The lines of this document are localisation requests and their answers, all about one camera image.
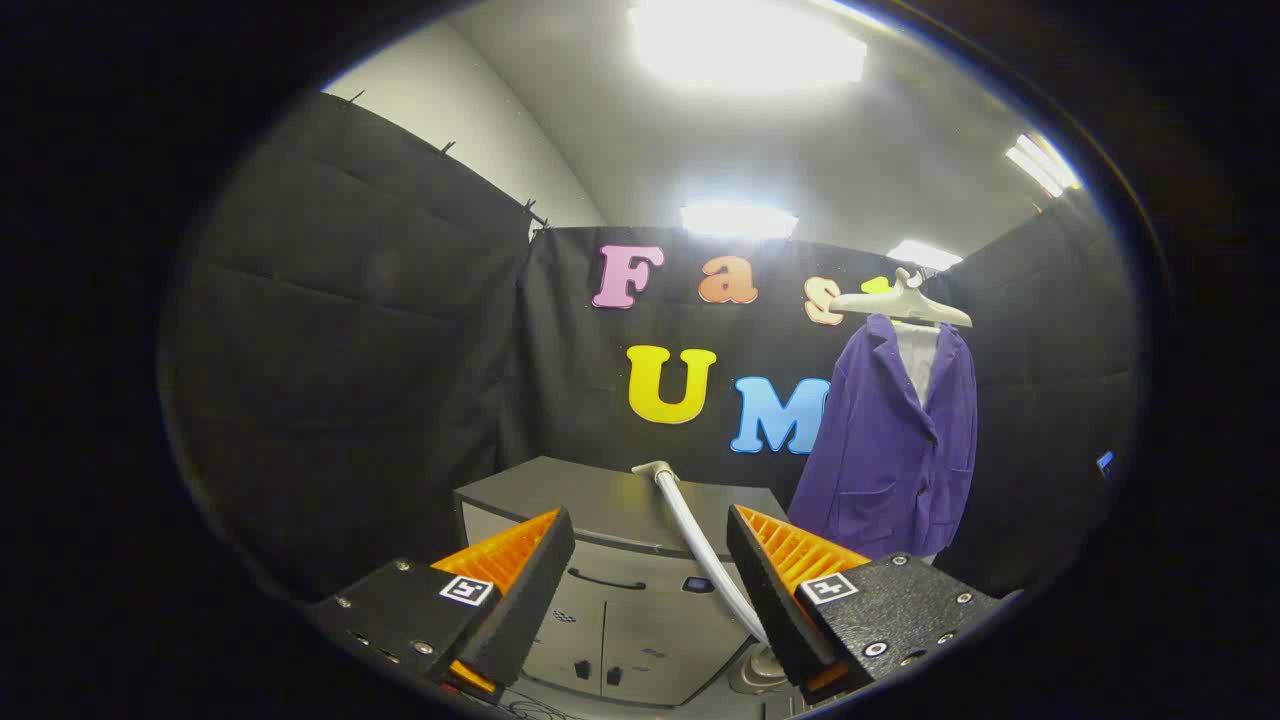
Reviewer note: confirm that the white garment steamer head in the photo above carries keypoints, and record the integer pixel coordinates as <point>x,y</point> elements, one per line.
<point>700,545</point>

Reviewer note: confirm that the white shirt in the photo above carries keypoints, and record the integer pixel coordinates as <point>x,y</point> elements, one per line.
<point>915,355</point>

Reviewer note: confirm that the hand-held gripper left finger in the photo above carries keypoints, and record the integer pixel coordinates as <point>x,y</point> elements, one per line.
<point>535,590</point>

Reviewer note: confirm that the white clothes hanger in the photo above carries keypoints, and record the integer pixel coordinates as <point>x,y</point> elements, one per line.
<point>900,300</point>

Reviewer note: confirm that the large ceiling light panel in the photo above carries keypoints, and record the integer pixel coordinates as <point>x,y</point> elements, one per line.
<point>745,45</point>

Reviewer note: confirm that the grey cabinet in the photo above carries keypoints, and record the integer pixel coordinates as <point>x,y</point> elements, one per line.
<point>600,505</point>

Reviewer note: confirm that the small blue object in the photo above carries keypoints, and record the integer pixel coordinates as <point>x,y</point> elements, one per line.
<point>1105,462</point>

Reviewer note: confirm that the purple jacket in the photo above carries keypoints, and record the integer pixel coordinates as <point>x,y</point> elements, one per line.
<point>885,450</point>

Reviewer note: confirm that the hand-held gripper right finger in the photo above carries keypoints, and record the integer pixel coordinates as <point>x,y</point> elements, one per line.
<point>765,590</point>

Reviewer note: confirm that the black quilted curtain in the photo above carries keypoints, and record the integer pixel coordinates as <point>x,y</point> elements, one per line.
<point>1050,380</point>
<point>330,350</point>

